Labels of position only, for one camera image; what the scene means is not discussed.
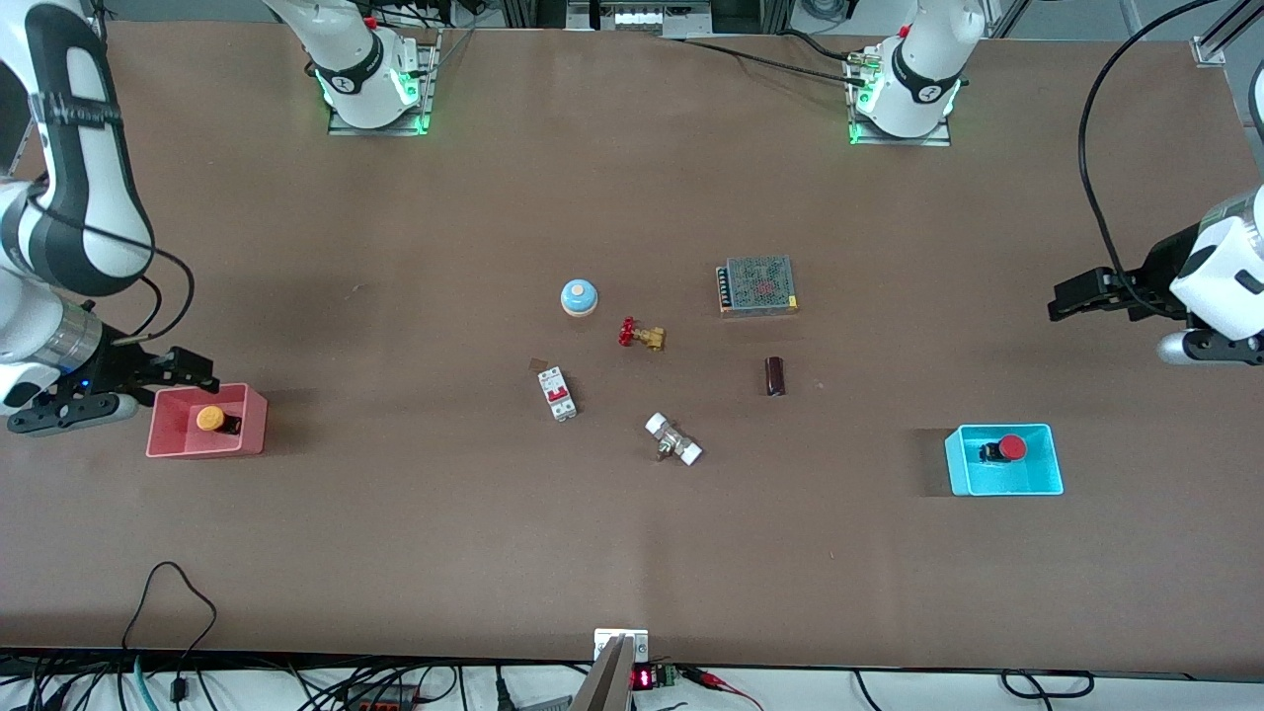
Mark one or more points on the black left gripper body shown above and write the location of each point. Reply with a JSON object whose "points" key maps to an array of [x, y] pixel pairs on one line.
{"points": [[1148, 282]]}

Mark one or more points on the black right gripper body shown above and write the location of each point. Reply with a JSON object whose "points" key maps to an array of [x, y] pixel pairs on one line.
{"points": [[131, 369]]}

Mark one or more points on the yellow push button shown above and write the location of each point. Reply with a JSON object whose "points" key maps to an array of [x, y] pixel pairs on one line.
{"points": [[210, 419]]}

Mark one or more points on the red push button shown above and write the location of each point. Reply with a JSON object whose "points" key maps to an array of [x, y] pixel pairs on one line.
{"points": [[1011, 448]]}

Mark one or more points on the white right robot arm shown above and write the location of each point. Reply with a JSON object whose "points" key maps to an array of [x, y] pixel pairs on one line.
{"points": [[84, 197]]}

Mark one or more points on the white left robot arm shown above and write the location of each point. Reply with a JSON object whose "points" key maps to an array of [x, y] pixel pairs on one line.
{"points": [[923, 59]]}

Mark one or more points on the pink plastic box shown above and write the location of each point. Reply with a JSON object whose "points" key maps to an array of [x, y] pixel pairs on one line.
{"points": [[178, 439]]}

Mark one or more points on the cyan plastic box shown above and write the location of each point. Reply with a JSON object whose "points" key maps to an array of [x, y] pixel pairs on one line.
{"points": [[1027, 479]]}

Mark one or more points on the dark brown cylinder capacitor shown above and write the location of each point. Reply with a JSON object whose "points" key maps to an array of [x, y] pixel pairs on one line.
{"points": [[775, 376]]}

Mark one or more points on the mesh-covered power supply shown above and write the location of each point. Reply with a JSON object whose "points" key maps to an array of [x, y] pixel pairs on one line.
{"points": [[758, 285]]}

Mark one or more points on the white red circuit breaker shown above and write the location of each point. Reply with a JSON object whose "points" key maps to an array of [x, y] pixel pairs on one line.
{"points": [[557, 392]]}

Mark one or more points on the blue round dome button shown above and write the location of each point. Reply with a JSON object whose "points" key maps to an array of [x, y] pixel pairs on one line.
{"points": [[580, 296]]}

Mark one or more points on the metal fitting white ends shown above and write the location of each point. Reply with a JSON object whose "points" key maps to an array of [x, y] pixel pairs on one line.
{"points": [[673, 439]]}

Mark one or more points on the red clip lead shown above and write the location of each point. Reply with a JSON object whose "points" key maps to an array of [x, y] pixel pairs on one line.
{"points": [[726, 685]]}

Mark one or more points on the red digit display module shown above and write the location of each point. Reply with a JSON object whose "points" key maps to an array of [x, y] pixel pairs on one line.
{"points": [[654, 677]]}

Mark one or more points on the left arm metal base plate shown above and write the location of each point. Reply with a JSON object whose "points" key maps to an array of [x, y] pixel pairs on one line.
{"points": [[938, 138]]}

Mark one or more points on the aluminium frame profile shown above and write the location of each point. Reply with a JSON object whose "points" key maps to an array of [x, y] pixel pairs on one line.
{"points": [[1224, 35]]}

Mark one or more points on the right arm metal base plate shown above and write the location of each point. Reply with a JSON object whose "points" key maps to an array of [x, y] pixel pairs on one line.
{"points": [[427, 89]]}

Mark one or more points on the white camera bracket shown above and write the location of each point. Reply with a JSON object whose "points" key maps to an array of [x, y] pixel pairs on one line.
{"points": [[604, 640]]}

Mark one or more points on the grey camera mount bar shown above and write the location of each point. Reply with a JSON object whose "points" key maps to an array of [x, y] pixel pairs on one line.
{"points": [[604, 686]]}

